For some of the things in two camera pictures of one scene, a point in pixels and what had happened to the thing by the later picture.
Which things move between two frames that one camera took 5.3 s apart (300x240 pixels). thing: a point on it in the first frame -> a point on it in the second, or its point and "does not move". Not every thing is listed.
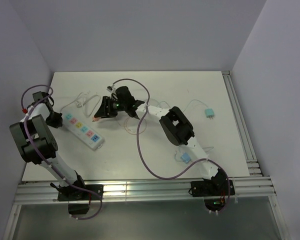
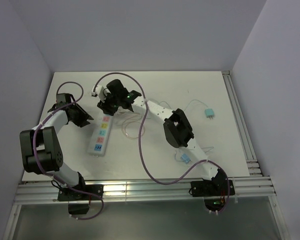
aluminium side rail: (252, 163) does not move
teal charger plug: (209, 113) does not move
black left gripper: (58, 122) -> (83, 121)
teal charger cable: (191, 102) does not move
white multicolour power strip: (82, 132) -> (97, 145)
